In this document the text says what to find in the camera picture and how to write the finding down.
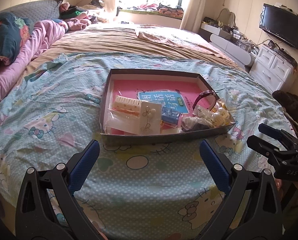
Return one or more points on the pink floral blanket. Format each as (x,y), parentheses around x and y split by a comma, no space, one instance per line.
(176,38)

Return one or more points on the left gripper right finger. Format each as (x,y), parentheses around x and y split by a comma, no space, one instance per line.
(250,208)

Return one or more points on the grey white dresser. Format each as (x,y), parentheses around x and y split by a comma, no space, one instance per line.
(223,41)

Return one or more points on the vanity mirror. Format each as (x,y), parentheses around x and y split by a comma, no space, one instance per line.
(226,17)

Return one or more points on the dark cardboard box tray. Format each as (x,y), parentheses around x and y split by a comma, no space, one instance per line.
(158,75)

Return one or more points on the cream hair claw clip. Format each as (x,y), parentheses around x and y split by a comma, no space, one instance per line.
(128,104)

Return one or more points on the white drawer cabinet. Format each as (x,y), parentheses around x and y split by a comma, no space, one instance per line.
(273,71)

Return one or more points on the clothes pile at bedhead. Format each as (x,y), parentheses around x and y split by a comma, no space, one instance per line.
(75,18)

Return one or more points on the grey quilted headboard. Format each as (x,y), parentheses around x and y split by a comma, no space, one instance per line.
(36,10)

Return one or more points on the brown strap wristwatch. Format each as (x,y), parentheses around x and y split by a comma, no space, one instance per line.
(209,99)

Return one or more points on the teal floral pillow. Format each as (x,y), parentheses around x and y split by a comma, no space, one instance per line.
(14,33)

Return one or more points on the clothes pile on windowsill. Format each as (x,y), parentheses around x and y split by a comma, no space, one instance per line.
(155,9)

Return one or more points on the small blue box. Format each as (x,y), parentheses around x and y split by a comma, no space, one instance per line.
(170,117)

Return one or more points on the earring card white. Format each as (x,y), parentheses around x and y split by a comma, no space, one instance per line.
(150,118)

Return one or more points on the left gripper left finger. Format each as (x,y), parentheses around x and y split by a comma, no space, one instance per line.
(47,208)

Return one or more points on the tan brown blanket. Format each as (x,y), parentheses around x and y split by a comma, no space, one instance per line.
(117,38)

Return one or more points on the yellow item in plastic bag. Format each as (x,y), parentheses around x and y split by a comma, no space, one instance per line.
(221,115)

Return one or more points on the dark jewelry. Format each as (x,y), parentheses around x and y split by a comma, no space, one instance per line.
(194,123)

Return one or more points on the cream curtain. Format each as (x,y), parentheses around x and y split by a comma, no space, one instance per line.
(193,14)

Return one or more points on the pink quilt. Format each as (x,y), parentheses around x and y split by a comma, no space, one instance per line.
(44,34)

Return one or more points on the wall mounted television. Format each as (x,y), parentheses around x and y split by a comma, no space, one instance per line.
(280,23)

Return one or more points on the pink book blue label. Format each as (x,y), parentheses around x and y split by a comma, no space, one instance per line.
(177,95)

